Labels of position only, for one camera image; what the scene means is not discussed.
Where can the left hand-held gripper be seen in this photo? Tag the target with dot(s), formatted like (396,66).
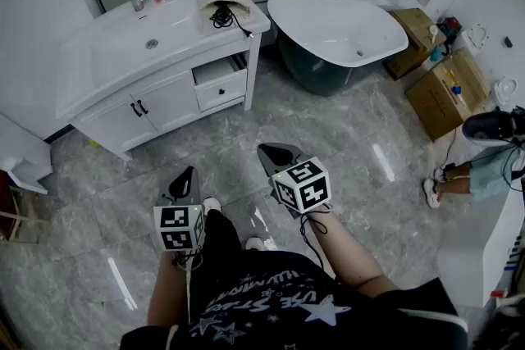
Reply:
(176,217)

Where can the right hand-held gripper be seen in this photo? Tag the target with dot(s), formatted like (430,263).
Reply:
(303,184)

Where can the black hair dryer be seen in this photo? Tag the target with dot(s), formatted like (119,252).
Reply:
(223,16)

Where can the person's right forearm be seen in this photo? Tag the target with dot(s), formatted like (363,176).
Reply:
(348,254)

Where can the person's left forearm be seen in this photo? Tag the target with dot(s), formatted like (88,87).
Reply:
(166,291)

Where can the person's white shoe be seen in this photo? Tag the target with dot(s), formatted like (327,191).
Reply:
(211,204)
(258,244)

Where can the person's black trousers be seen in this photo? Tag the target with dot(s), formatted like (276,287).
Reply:
(221,237)

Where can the white vanity cabinet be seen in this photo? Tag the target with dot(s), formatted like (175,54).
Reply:
(164,110)

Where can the white cabinet drawer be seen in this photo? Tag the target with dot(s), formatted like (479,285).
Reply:
(221,88)

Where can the white bathtub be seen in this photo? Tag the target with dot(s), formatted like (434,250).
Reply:
(332,37)

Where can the black star print t-shirt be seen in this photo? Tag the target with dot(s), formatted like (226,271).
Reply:
(295,307)

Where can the white sink basin top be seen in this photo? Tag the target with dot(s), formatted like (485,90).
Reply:
(135,49)

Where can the metal sink drain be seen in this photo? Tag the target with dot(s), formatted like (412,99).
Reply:
(151,44)

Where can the white side shelf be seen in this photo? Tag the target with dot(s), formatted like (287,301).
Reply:
(24,160)

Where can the wooden stool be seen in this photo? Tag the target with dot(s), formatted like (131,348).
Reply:
(16,213)

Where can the large cardboard box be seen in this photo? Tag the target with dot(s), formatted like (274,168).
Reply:
(447,94)

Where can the small cardboard box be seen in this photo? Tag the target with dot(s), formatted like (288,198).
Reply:
(414,41)

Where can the teal bottle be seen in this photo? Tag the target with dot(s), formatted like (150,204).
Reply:
(436,53)

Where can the yellow and blue tool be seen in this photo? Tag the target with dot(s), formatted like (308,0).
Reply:
(454,84)

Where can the white scoop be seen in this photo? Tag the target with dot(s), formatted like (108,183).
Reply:
(433,32)

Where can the red and black tool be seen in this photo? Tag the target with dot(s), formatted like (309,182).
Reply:
(451,26)

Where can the white curved counter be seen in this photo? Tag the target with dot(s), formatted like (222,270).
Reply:
(480,254)

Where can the white toilet seat fixture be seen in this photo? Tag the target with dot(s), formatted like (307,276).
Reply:
(477,35)

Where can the white ceramic fixture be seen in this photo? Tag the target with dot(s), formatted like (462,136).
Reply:
(505,90)

